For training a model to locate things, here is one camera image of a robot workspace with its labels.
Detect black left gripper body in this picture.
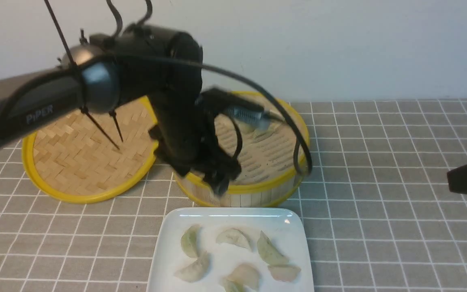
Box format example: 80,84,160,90
148,91,241,181

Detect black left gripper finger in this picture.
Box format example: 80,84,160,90
209,172,234,198

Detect green dumpling steamer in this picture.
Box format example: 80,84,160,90
180,224,200,258

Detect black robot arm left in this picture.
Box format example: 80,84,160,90
0,24,241,197

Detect pale dumpling plate top middle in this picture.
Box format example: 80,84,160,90
215,228,252,251

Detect pale dumpling plate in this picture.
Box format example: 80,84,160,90
215,228,252,251
174,252,210,283

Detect white square plate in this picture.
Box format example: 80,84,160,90
147,207,315,292

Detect green dumpling plate right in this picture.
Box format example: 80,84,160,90
257,231,289,266

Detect green dumpling plate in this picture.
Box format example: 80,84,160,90
219,277,245,292
257,231,289,266

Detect pale dumpling plate left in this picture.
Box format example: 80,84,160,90
174,252,210,283

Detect pink dumpling plate centre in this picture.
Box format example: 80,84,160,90
227,263,261,292

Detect pink dumpling plate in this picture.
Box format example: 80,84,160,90
227,263,261,292
268,264,301,283

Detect green dumpling plate bottom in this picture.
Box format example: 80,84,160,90
219,277,245,292

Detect pink dumpling plate right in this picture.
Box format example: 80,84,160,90
268,264,301,283

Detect white steamer liner paper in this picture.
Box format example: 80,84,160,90
215,112,306,185

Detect bamboo steamer basket yellow rim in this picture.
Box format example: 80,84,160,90
175,91,304,207

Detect bamboo steamer lid yellow rim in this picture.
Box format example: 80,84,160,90
22,97,158,204

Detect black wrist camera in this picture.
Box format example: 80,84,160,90
196,87,271,131

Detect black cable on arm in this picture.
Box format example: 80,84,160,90
0,54,313,292

